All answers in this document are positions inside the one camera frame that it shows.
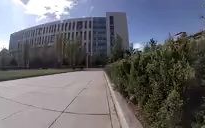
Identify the large curved grey building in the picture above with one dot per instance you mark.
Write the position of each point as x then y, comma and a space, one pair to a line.
90, 33

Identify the grey concrete kerb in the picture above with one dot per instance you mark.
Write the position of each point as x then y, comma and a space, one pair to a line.
120, 106

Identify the row of trees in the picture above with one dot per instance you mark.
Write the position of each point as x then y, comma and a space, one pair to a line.
46, 55

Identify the grey concrete slab path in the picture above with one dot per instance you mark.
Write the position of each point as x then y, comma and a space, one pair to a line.
53, 96

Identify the green hedge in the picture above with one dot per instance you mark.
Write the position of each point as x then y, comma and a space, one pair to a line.
163, 86

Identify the grass lawn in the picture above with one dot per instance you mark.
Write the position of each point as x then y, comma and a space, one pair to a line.
20, 74

